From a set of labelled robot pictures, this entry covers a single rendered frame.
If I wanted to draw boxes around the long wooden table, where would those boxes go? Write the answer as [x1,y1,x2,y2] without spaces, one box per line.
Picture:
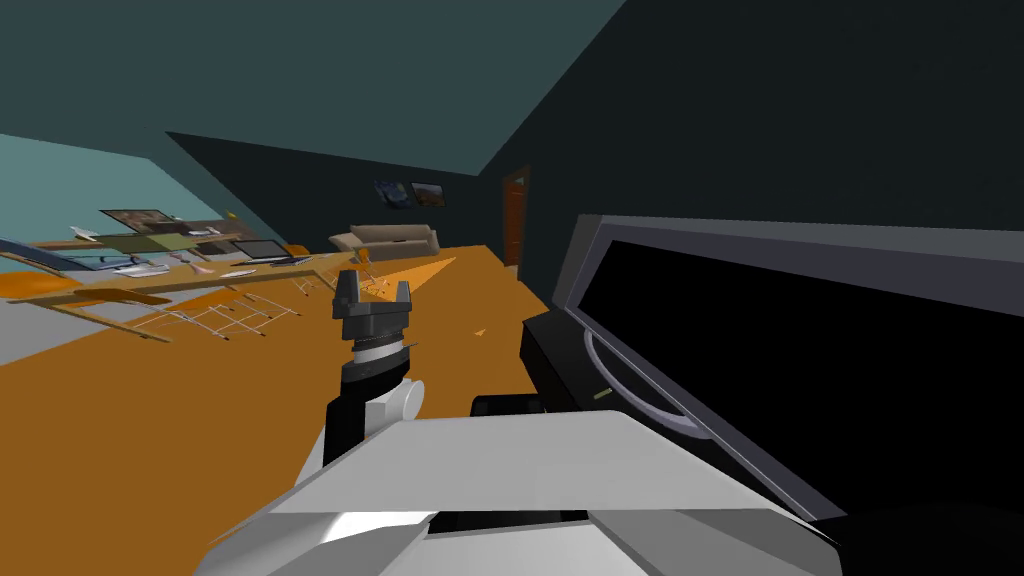
[0,234,371,345]

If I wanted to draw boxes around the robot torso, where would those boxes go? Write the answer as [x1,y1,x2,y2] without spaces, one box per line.
[191,394,845,576]

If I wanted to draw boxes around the wide brown wall picture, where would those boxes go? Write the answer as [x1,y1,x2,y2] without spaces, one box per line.
[99,208,184,236]

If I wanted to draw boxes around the brown wooden door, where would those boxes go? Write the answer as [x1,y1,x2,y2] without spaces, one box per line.
[501,165,532,271]

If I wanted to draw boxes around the orange chair white wire legs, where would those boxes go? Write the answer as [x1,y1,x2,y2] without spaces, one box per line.
[73,285,304,344]
[350,247,395,299]

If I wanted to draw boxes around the large black television grey frame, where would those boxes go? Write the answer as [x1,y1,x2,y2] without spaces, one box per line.
[550,213,1024,525]

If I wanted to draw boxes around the beige sofa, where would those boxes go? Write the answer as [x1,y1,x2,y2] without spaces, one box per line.
[328,223,442,263]

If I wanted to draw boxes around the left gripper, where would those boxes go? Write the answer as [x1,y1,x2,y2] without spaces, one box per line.
[331,269,415,345]

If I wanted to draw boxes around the black television stand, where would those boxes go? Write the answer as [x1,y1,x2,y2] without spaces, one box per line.
[518,307,801,501]

